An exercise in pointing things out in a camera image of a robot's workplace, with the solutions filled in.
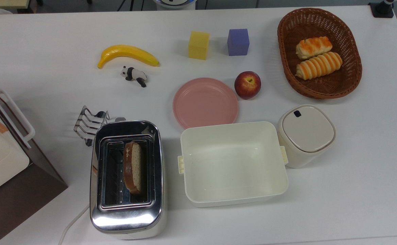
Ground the striped spiral bread roll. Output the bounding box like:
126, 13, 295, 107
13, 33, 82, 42
295, 52, 343, 81

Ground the white toaster power cable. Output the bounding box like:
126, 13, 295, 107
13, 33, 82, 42
58, 205, 91, 245

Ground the yellow banana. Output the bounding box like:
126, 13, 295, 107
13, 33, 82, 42
97, 45, 160, 69

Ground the small panda figurine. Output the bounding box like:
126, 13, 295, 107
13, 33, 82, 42
121, 66, 148, 88

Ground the pink round plate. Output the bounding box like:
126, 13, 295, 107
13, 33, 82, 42
173, 78, 239, 129

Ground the yellow foam cube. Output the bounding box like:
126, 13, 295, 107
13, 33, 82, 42
188, 31, 210, 61

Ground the red apple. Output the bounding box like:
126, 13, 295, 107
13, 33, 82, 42
234, 71, 262, 100

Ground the chrome silver toaster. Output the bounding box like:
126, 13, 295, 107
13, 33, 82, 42
90, 120, 168, 240

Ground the chrome wire toast rack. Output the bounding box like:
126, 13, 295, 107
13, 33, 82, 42
74, 105, 110, 147

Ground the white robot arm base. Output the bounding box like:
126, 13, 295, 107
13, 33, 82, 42
152, 0, 197, 11

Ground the white oven with handle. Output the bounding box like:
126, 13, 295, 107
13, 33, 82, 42
0, 80, 68, 245

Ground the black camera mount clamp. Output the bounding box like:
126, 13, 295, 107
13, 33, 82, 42
368, 0, 397, 18

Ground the white rectangular plastic tub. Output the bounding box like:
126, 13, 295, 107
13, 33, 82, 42
178, 121, 289, 208

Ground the orange glazed bread roll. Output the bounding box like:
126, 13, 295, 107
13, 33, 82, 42
296, 36, 333, 60

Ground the white lidded square canister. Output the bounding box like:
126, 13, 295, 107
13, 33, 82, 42
276, 104, 337, 169

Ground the purple foam cube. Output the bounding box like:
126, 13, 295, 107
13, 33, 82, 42
227, 29, 250, 56

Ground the brown wicker basket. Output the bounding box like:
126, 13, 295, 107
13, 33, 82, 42
277, 8, 363, 100

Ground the brown bread slice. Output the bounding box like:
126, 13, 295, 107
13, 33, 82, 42
123, 142, 143, 195

